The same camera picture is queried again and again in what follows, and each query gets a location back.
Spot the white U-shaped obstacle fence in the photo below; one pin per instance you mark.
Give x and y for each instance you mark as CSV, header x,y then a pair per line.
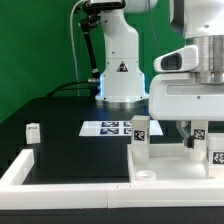
x,y
16,195

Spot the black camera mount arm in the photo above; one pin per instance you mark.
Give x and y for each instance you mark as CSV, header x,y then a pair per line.
x,y
92,9

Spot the white marker base plate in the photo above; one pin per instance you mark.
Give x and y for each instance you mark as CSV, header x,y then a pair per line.
x,y
118,128

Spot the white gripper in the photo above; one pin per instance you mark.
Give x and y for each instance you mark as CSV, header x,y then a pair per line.
x,y
178,97

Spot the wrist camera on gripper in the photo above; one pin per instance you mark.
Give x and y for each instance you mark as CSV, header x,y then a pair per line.
x,y
181,60

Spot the white square tabletop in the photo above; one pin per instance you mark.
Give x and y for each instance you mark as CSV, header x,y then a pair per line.
x,y
169,162

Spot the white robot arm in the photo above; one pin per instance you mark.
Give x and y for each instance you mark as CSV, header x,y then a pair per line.
x,y
200,22

